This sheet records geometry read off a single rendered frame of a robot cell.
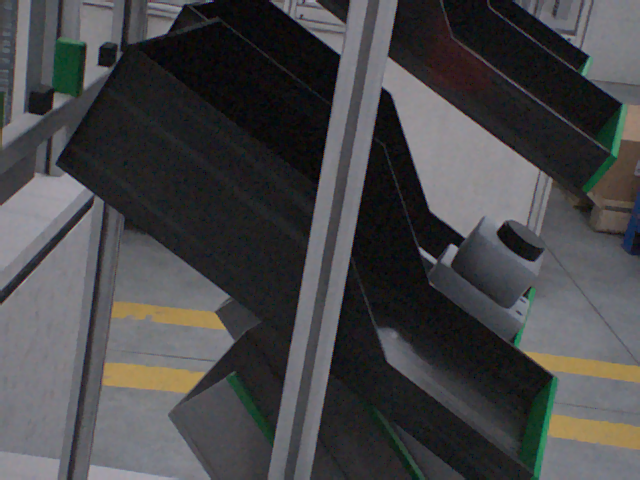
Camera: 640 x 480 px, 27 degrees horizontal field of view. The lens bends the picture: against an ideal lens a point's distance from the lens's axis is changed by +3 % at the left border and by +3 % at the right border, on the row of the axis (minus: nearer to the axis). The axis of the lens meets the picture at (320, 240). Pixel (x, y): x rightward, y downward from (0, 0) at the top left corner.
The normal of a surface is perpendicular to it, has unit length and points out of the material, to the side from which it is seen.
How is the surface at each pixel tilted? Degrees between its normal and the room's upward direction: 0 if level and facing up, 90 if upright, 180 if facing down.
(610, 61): 90
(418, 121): 90
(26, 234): 0
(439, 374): 25
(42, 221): 0
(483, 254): 90
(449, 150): 90
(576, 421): 0
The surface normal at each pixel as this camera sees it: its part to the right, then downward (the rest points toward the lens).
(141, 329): 0.16, -0.94
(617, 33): 0.08, 0.33
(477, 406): 0.55, -0.75
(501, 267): -0.25, 0.27
